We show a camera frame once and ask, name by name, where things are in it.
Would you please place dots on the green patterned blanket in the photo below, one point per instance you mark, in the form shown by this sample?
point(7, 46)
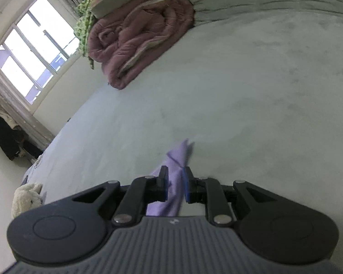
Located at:
point(84, 25)

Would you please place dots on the purple shirt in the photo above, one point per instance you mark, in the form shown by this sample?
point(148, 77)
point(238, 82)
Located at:
point(175, 177)

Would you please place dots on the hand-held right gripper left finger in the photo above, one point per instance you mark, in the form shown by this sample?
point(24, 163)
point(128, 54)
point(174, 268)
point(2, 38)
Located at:
point(167, 188)

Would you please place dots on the dark hanging clothes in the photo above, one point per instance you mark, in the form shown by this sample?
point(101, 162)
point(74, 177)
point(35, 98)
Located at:
point(8, 137)

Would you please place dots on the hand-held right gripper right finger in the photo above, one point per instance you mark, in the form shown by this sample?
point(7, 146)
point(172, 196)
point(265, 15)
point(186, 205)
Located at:
point(185, 188)

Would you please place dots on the window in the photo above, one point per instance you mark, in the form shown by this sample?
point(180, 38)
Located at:
point(31, 51)

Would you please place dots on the white plush dog toy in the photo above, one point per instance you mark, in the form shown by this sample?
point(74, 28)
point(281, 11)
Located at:
point(25, 198)

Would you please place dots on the folded pink quilt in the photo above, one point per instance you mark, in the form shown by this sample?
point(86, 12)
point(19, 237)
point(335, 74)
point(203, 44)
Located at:
point(137, 42)

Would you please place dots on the lace curtain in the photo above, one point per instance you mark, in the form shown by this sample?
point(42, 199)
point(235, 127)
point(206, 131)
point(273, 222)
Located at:
point(23, 120)

